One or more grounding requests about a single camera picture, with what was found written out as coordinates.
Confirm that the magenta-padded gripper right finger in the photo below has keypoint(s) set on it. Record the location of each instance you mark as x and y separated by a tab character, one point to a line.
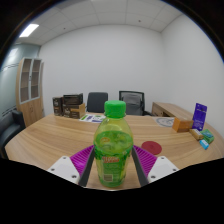
163	168

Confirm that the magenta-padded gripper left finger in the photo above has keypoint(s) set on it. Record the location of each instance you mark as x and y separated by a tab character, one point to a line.
63	169

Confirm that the green drink bottle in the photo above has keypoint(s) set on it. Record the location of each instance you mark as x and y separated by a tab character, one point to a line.
113	143

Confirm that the flat round red coaster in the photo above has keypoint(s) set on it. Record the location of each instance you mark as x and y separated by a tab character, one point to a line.
151	147

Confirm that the orange-brown wooden box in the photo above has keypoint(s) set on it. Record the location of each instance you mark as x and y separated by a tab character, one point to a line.
182	125

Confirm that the small tan packet box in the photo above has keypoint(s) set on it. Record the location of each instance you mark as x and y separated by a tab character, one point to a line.
196	134

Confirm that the small light blue packet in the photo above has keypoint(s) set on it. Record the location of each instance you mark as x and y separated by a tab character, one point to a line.
204	144

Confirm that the green flat box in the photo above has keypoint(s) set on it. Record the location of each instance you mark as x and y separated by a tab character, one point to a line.
208	136

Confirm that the white purple green leaflet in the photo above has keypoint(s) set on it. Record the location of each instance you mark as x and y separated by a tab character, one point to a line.
90	118

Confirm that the tan cardboard box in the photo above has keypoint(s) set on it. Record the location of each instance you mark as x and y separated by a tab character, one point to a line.
75	111

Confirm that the wooden side desk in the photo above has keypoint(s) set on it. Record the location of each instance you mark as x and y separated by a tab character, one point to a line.
168	109

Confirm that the small dark brown carton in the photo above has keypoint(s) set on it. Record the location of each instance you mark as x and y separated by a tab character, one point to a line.
57	106

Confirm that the purple stand-up pouch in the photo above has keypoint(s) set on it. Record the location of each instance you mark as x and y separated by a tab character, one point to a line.
200	116

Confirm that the wooden glass-door shelf cabinet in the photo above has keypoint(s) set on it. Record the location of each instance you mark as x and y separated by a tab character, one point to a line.
31	110

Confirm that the dark brown printed carton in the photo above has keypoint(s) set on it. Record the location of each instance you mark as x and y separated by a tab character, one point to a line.
72	99

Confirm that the grey mesh-back office chair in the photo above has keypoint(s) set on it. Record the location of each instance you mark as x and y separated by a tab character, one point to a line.
134	101

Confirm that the black padded office chair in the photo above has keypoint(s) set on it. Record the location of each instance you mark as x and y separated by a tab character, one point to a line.
97	101

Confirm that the rectangular ceiling light panel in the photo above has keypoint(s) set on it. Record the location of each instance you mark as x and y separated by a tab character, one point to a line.
29	30

